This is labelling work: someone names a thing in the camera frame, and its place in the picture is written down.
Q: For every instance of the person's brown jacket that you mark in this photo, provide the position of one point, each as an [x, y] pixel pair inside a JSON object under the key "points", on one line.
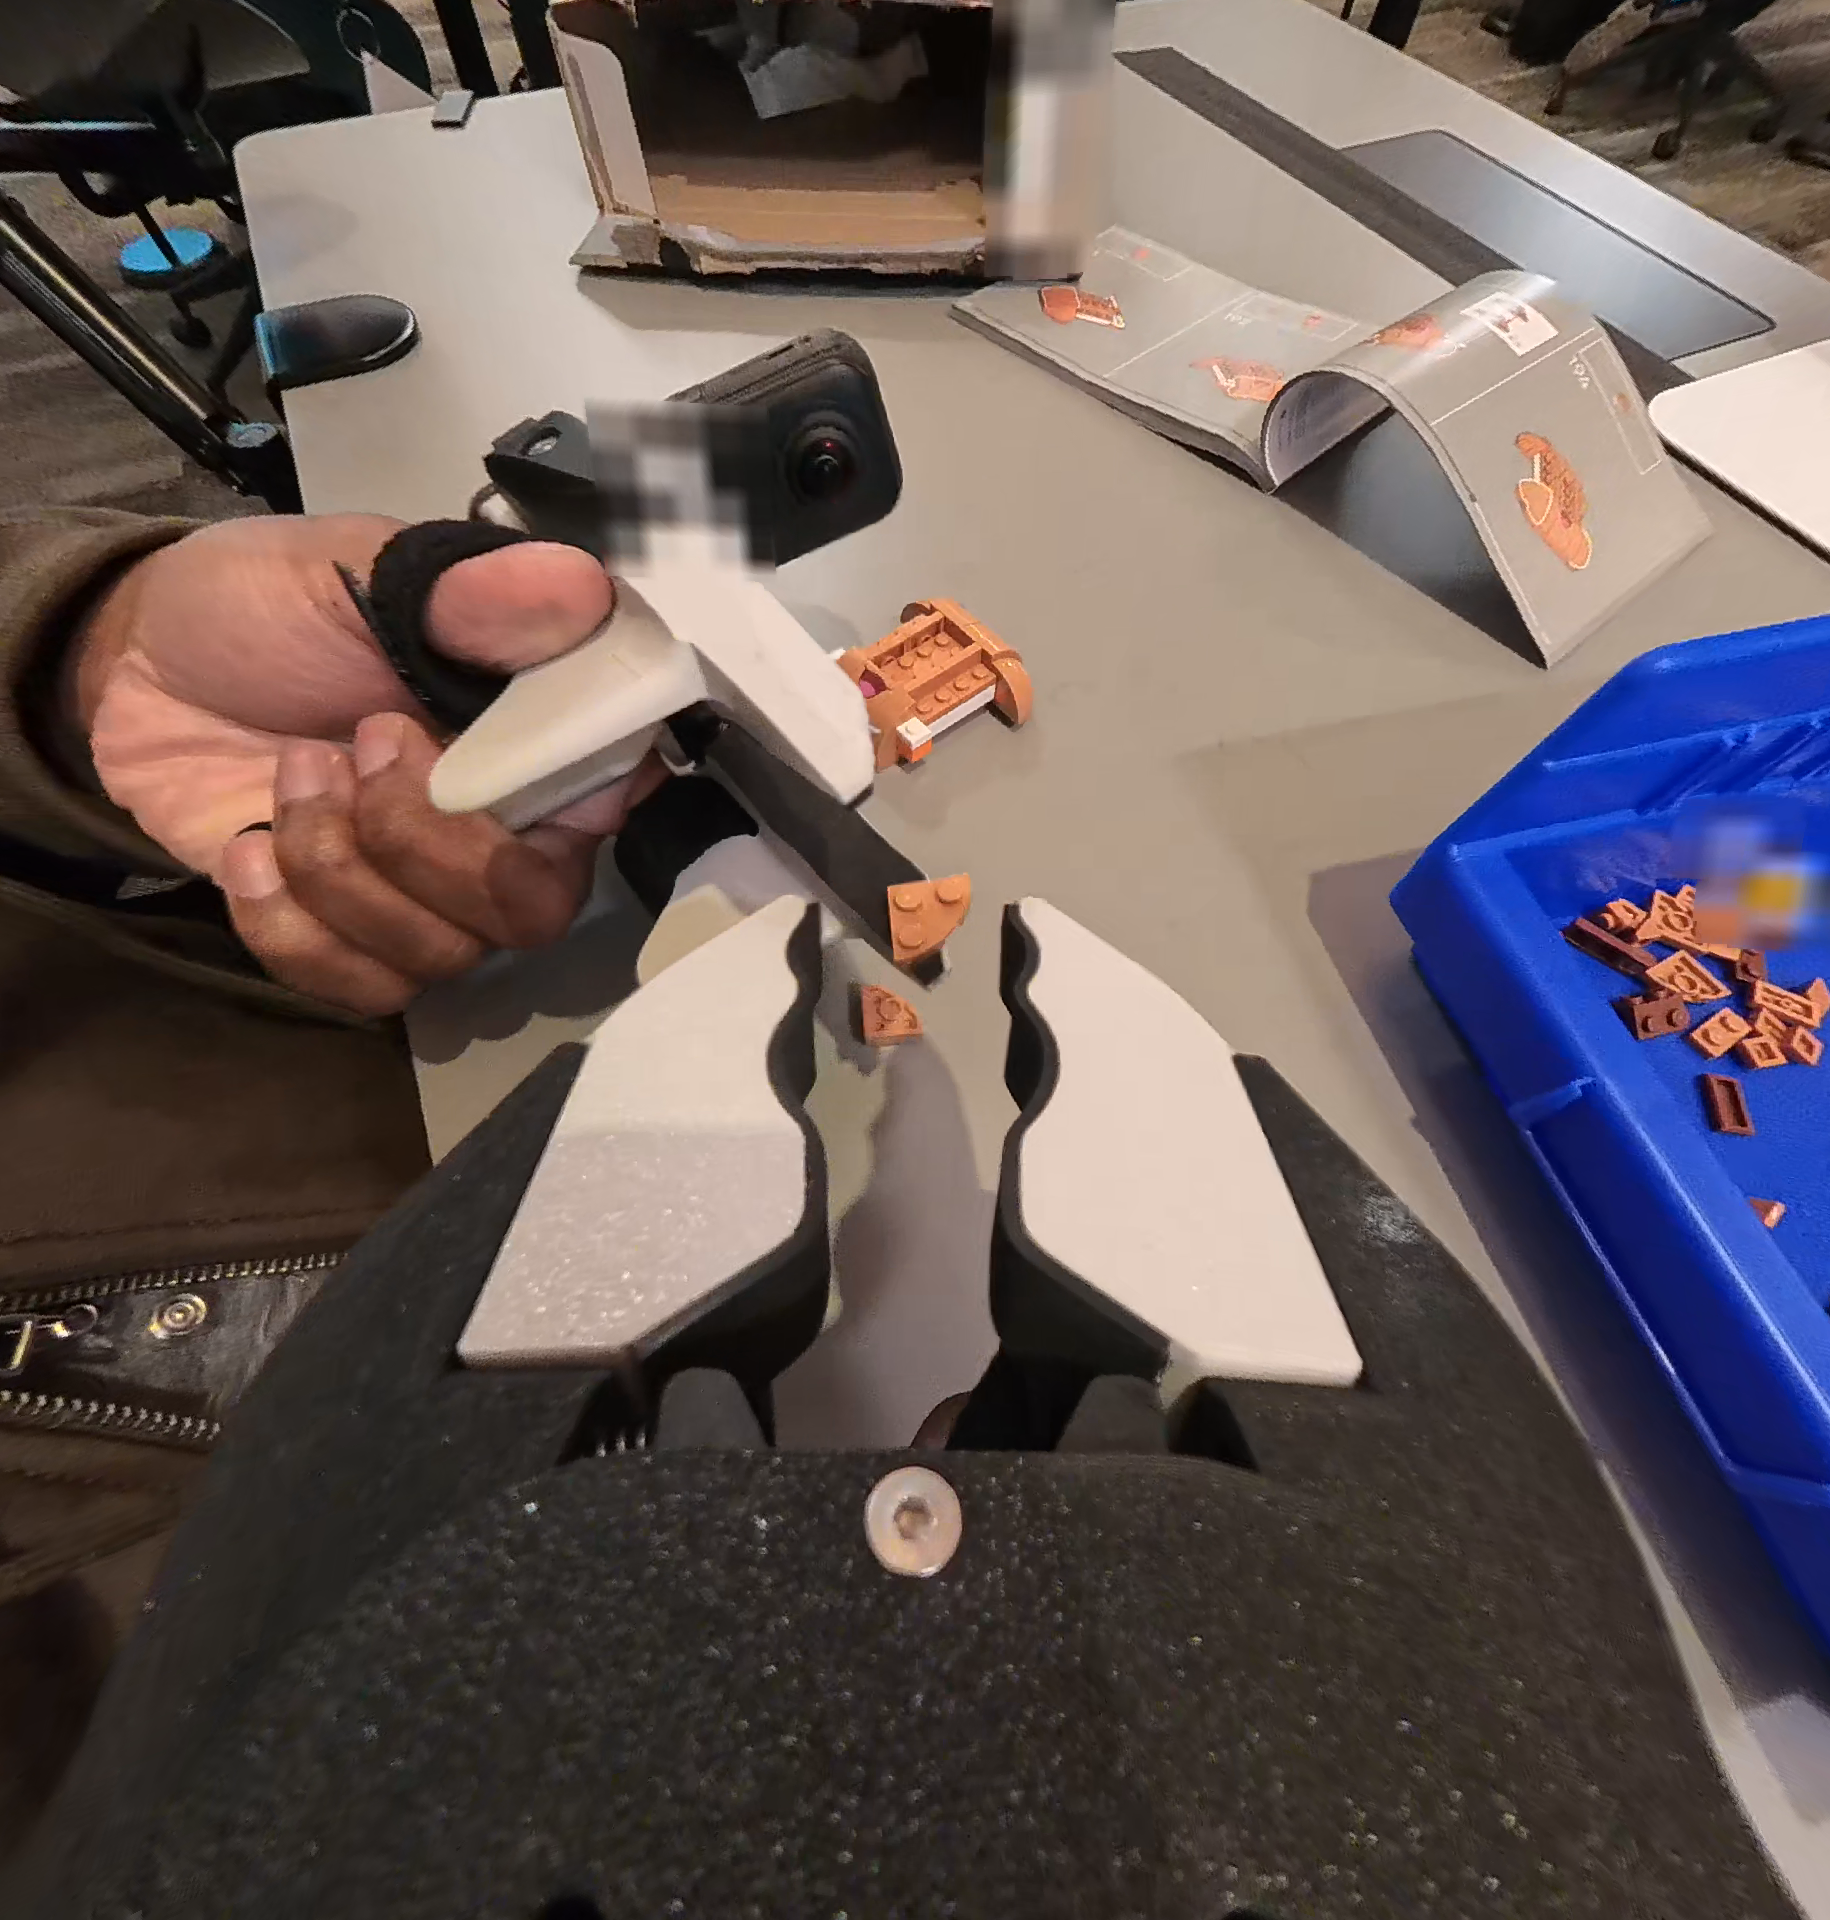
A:
{"points": [[105, 1124]]}

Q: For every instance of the person's left hand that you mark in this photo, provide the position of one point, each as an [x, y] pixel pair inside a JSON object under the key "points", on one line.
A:
{"points": [[224, 674]]}

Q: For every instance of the black office chair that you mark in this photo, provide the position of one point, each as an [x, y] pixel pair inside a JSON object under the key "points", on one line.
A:
{"points": [[1680, 44]]}

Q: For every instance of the dark blue round object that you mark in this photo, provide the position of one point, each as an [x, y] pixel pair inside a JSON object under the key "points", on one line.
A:
{"points": [[164, 255]]}

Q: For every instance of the black chair armrest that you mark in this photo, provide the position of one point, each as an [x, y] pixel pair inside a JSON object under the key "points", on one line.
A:
{"points": [[339, 339]]}

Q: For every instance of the lego instruction booklet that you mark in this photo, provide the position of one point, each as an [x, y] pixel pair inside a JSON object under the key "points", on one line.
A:
{"points": [[1531, 495]]}

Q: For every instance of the brown lego assembly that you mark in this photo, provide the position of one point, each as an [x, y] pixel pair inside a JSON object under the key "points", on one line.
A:
{"points": [[931, 660]]}

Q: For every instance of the brown quarter round lego plate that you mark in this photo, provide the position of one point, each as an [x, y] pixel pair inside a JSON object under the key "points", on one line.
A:
{"points": [[888, 1017], [927, 918]]}

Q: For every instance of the brown lego face piece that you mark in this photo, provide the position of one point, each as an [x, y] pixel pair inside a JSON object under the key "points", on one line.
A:
{"points": [[866, 690]]}

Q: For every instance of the white lamp stand base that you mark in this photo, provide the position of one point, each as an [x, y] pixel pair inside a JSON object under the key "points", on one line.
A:
{"points": [[1771, 435]]}

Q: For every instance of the blue plastic bin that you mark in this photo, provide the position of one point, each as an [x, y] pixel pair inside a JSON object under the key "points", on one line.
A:
{"points": [[1634, 1200]]}

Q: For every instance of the person's left forearm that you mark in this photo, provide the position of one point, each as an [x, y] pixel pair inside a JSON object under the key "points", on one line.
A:
{"points": [[30, 644]]}

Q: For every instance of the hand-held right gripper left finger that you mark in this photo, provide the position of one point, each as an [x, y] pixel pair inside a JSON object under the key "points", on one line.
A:
{"points": [[661, 1184]]}

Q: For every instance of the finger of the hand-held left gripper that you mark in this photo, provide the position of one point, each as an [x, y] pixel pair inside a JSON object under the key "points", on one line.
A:
{"points": [[811, 720]]}

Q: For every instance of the open cardboard box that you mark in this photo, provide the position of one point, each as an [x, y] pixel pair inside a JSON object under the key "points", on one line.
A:
{"points": [[794, 211]]}

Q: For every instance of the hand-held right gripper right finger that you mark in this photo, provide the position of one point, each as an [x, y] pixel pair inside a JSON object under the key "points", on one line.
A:
{"points": [[1170, 1200]]}

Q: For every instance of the pile of brown lego pieces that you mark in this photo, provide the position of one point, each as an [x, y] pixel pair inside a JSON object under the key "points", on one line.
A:
{"points": [[1694, 975]]}

